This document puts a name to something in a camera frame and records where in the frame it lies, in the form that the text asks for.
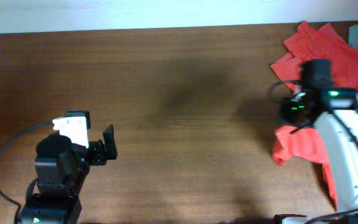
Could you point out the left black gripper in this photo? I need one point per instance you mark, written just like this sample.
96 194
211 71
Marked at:
97 147

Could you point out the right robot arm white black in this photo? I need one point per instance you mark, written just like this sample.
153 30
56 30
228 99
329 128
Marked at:
333 113

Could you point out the orange soccer t-shirt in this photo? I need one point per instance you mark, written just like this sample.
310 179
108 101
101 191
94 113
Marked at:
306 144

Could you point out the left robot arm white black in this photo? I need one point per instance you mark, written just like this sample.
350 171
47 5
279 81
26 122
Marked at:
62 167

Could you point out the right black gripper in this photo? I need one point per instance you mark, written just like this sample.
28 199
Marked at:
288 117

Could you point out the grey shirt in pile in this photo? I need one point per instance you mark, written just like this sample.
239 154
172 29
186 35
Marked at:
353 36

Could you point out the red shirt in pile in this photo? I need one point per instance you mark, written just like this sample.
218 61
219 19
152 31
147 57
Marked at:
309 43

